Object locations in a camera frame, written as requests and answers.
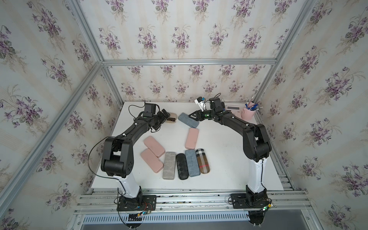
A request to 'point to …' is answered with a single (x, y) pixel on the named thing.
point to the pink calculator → (235, 109)
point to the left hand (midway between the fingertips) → (166, 118)
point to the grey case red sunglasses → (169, 165)
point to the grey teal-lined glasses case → (188, 120)
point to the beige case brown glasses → (173, 115)
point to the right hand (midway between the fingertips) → (193, 115)
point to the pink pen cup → (247, 112)
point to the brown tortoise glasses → (172, 119)
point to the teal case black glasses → (192, 163)
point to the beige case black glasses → (182, 168)
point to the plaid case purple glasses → (203, 163)
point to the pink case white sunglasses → (191, 139)
